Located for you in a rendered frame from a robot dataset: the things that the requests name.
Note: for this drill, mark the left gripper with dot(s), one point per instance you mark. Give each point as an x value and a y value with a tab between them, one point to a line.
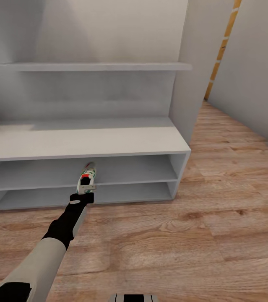
89	197

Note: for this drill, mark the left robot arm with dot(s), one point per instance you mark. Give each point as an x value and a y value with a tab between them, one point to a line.
32	279

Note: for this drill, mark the gym shoe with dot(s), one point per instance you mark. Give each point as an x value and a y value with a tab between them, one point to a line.
87	175

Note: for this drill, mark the door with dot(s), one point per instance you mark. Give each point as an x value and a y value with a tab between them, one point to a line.
223	45

